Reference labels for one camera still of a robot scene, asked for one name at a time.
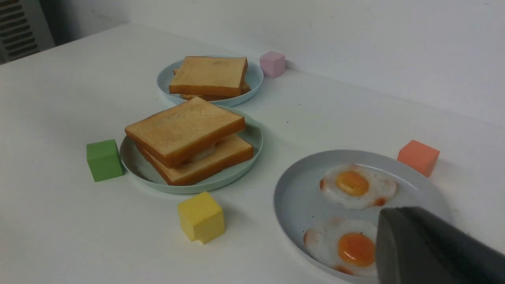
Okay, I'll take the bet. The yellow foam cube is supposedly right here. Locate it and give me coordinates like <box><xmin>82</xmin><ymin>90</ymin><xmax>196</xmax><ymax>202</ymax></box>
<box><xmin>177</xmin><ymin>192</ymin><xmax>225</xmax><ymax>244</ymax></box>

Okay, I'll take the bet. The pink foam cube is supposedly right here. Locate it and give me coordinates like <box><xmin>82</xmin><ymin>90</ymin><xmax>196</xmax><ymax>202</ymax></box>
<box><xmin>260</xmin><ymin>51</ymin><xmax>286</xmax><ymax>78</ymax></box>

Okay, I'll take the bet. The green foam cube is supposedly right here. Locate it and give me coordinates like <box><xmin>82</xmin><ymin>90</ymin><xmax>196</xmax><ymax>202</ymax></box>
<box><xmin>86</xmin><ymin>140</ymin><xmax>124</xmax><ymax>182</ymax></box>

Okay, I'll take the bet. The toast slice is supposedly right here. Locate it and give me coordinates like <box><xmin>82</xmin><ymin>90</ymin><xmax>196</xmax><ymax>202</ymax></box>
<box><xmin>125</xmin><ymin>97</ymin><xmax>247</xmax><ymax>169</ymax></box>
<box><xmin>135</xmin><ymin>135</ymin><xmax>254</xmax><ymax>186</ymax></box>
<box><xmin>169</xmin><ymin>56</ymin><xmax>248</xmax><ymax>97</ymax></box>
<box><xmin>181</xmin><ymin>69</ymin><xmax>251</xmax><ymax>102</ymax></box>

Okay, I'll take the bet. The white vented appliance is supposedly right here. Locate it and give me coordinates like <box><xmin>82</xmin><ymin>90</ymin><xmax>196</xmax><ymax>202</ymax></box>
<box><xmin>0</xmin><ymin>0</ymin><xmax>55</xmax><ymax>64</ymax></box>

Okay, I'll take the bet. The mint green plate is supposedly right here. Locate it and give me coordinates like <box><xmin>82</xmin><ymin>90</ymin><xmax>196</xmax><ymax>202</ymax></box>
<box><xmin>120</xmin><ymin>106</ymin><xmax>264</xmax><ymax>194</ymax></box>

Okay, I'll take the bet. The light blue bread plate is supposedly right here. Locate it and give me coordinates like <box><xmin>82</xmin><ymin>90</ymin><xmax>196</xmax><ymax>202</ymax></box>
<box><xmin>157</xmin><ymin>59</ymin><xmax>264</xmax><ymax>107</ymax></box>

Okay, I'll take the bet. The orange foam cube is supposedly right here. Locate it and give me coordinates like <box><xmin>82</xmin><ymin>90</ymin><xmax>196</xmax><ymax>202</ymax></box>
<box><xmin>397</xmin><ymin>140</ymin><xmax>440</xmax><ymax>178</ymax></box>

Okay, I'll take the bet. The grey egg plate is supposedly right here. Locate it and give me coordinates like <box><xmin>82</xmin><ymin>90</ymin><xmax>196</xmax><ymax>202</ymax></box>
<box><xmin>273</xmin><ymin>149</ymin><xmax>454</xmax><ymax>284</ymax></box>

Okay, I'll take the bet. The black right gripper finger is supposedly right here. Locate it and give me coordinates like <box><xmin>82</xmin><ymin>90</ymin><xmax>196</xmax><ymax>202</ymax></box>
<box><xmin>375</xmin><ymin>207</ymin><xmax>505</xmax><ymax>284</ymax></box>

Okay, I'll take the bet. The fried egg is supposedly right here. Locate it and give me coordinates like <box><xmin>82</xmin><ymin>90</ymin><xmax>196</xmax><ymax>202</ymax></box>
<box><xmin>319</xmin><ymin>163</ymin><xmax>398</xmax><ymax>210</ymax></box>
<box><xmin>187</xmin><ymin>143</ymin><xmax>216</xmax><ymax>163</ymax></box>
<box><xmin>303</xmin><ymin>217</ymin><xmax>378</xmax><ymax>279</ymax></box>

